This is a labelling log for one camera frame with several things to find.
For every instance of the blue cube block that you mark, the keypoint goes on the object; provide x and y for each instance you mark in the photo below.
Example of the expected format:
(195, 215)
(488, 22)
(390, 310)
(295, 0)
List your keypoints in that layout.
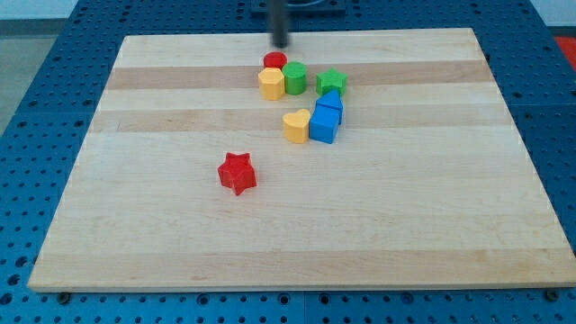
(324, 124)

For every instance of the red cylinder block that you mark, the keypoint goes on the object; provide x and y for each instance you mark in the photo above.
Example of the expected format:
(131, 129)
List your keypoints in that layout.
(274, 59)

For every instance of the blue triangle block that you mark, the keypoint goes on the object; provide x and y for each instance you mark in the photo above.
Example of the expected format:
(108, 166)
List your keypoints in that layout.
(332, 99)

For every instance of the green star block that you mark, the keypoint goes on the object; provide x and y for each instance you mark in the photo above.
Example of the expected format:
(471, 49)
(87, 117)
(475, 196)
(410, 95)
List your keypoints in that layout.
(331, 79)

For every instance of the red star block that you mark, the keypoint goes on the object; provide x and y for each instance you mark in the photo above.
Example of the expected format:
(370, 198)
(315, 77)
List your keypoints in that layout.
(237, 172)

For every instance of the green cylinder block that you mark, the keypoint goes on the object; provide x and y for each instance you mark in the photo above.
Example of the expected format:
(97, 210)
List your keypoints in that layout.
(295, 78)

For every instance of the light wooden board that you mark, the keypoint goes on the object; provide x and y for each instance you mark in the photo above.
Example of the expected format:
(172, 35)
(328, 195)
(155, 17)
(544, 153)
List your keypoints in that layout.
(428, 184)

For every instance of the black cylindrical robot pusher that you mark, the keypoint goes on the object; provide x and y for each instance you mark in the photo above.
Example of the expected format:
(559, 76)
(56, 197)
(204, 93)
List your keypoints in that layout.
(278, 22)

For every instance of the yellow heart block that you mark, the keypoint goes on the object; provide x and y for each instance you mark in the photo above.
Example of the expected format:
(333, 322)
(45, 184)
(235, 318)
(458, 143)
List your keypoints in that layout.
(296, 127)

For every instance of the yellow hexagon block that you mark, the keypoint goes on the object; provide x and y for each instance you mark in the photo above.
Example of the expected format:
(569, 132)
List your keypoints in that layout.
(271, 83)

